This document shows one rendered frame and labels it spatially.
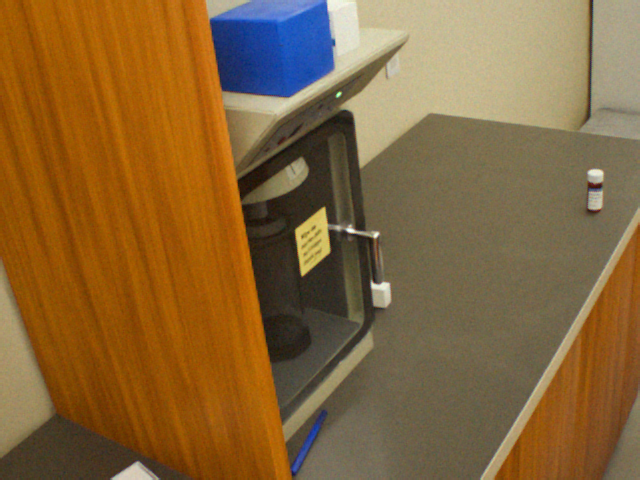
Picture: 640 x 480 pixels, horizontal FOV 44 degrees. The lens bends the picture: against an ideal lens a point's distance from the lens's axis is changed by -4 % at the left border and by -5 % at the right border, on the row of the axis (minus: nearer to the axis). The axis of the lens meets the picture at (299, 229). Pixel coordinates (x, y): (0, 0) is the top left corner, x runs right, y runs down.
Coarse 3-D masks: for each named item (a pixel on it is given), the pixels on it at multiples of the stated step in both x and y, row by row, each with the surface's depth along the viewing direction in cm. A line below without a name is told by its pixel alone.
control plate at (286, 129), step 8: (344, 88) 104; (328, 96) 100; (320, 104) 100; (328, 104) 105; (336, 104) 110; (304, 112) 97; (312, 112) 101; (320, 112) 106; (328, 112) 111; (288, 120) 94; (296, 120) 97; (304, 120) 102; (312, 120) 107; (280, 128) 94; (288, 128) 98; (304, 128) 107; (272, 136) 94; (280, 136) 98; (272, 144) 99; (256, 160) 100
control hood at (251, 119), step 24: (360, 48) 105; (384, 48) 105; (336, 72) 97; (360, 72) 103; (240, 96) 94; (264, 96) 93; (312, 96) 93; (240, 120) 91; (264, 120) 89; (240, 144) 93; (264, 144) 95; (240, 168) 96
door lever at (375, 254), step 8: (352, 224) 126; (352, 232) 126; (360, 232) 125; (368, 232) 124; (376, 232) 124; (368, 240) 124; (376, 240) 123; (376, 248) 124; (376, 256) 125; (376, 264) 125; (376, 272) 126; (376, 280) 127
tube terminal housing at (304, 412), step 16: (208, 0) 92; (224, 0) 95; (240, 0) 97; (208, 16) 93; (336, 112) 119; (288, 144) 111; (240, 176) 104; (368, 336) 141; (352, 368) 138; (336, 384) 134; (320, 400) 131; (304, 416) 128; (288, 432) 124
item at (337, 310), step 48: (336, 144) 119; (240, 192) 102; (288, 192) 111; (336, 192) 121; (288, 240) 113; (336, 240) 123; (288, 288) 115; (336, 288) 126; (288, 336) 117; (336, 336) 129; (288, 384) 120
